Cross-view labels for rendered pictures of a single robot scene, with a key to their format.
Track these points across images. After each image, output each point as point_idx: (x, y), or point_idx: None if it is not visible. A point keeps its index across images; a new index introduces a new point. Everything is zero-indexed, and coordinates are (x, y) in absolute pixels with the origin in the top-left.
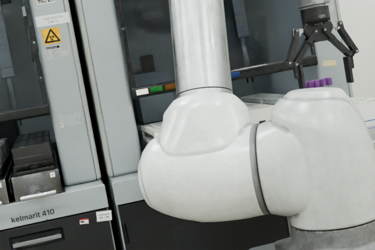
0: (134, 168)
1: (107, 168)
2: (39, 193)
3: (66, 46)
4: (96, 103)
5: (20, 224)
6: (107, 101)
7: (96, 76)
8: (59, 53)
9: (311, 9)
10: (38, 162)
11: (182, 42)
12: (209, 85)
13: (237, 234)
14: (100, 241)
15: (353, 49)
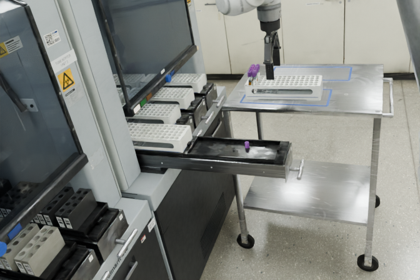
0: (137, 174)
1: (123, 185)
2: (129, 240)
3: (79, 86)
4: (108, 133)
5: (111, 277)
6: (115, 127)
7: (104, 107)
8: (76, 97)
9: (277, 22)
10: (99, 213)
11: None
12: None
13: (199, 185)
14: (152, 245)
15: (279, 44)
